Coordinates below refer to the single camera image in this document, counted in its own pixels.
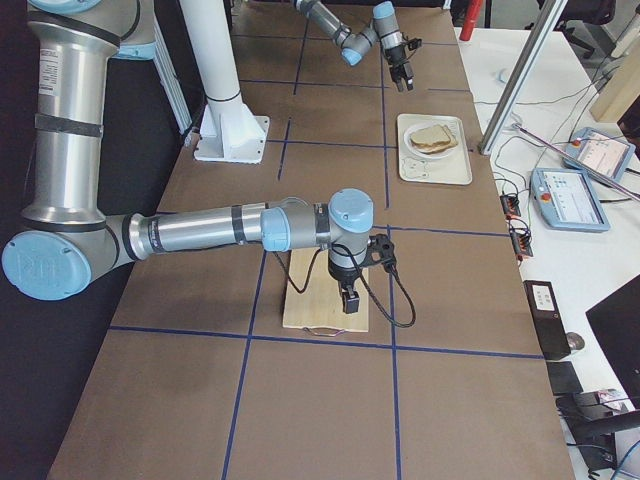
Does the orange connector block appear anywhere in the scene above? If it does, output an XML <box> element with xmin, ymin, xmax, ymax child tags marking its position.
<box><xmin>509</xmin><ymin>227</ymin><xmax>533</xmax><ymax>260</ymax></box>
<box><xmin>499</xmin><ymin>193</ymin><xmax>521</xmax><ymax>219</ymax></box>

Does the aluminium frame post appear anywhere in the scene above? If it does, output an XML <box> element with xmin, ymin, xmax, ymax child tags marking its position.
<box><xmin>479</xmin><ymin>0</ymin><xmax>568</xmax><ymax>155</ymax></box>

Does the teach pendant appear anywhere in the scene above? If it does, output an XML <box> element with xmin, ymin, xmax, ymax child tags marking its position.
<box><xmin>530</xmin><ymin>168</ymin><xmax>610</xmax><ymax>233</ymax></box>
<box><xmin>564</xmin><ymin>127</ymin><xmax>635</xmax><ymax>181</ymax></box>

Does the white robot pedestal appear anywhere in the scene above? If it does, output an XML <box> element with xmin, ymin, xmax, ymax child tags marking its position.
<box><xmin>180</xmin><ymin>0</ymin><xmax>270</xmax><ymax>164</ymax></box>

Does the orange connector block far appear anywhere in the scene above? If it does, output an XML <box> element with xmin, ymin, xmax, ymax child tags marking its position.
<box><xmin>499</xmin><ymin>193</ymin><xmax>521</xmax><ymax>219</ymax></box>

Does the wooden cutting board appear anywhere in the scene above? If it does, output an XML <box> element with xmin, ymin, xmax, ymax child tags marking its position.
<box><xmin>282</xmin><ymin>251</ymin><xmax>369</xmax><ymax>334</ymax></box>

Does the teach pendant near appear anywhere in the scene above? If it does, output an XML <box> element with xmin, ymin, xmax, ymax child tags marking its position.
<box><xmin>530</xmin><ymin>168</ymin><xmax>610</xmax><ymax>233</ymax></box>

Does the orange connector block near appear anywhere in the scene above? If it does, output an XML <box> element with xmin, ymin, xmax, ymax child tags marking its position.
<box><xmin>509</xmin><ymin>227</ymin><xmax>533</xmax><ymax>260</ymax></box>

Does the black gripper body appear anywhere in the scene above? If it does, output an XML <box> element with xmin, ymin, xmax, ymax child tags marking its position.
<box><xmin>383</xmin><ymin>47</ymin><xmax>411</xmax><ymax>80</ymax></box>
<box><xmin>328</xmin><ymin>260</ymin><xmax>360</xmax><ymax>295</ymax></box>

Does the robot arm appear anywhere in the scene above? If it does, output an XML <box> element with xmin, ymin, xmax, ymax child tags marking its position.
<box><xmin>292</xmin><ymin>0</ymin><xmax>421</xmax><ymax>92</ymax></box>
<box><xmin>1</xmin><ymin>1</ymin><xmax>182</xmax><ymax>322</ymax></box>

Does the black box with labels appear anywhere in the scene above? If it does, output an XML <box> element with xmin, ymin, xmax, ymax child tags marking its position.
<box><xmin>523</xmin><ymin>280</ymin><xmax>571</xmax><ymax>360</ymax></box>

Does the white round plate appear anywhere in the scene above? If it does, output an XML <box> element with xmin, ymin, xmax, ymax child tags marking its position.
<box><xmin>404</xmin><ymin>124</ymin><xmax>458</xmax><ymax>158</ymax></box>

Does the bread slice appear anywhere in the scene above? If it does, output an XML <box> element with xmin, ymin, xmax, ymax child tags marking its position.
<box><xmin>411</xmin><ymin>138</ymin><xmax>458</xmax><ymax>154</ymax></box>
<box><xmin>409</xmin><ymin>125</ymin><xmax>451</xmax><ymax>143</ymax></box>

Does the black monitor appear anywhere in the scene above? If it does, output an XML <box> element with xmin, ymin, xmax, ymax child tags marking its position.
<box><xmin>586</xmin><ymin>282</ymin><xmax>639</xmax><ymax>406</ymax></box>

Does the cream bear tray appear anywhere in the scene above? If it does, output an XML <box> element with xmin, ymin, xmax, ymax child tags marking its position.
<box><xmin>397</xmin><ymin>113</ymin><xmax>472</xmax><ymax>185</ymax></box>

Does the teach pendant far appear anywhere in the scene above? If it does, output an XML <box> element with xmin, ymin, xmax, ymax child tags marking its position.
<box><xmin>564</xmin><ymin>127</ymin><xmax>635</xmax><ymax>181</ymax></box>

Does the red cylinder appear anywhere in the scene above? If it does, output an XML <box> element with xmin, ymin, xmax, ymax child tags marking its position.
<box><xmin>459</xmin><ymin>0</ymin><xmax>484</xmax><ymax>42</ymax></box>

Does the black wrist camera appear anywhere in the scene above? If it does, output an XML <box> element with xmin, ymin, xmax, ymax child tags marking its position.
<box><xmin>405</xmin><ymin>37</ymin><xmax>422</xmax><ymax>52</ymax></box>
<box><xmin>363</xmin><ymin>234</ymin><xmax>396</xmax><ymax>273</ymax></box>

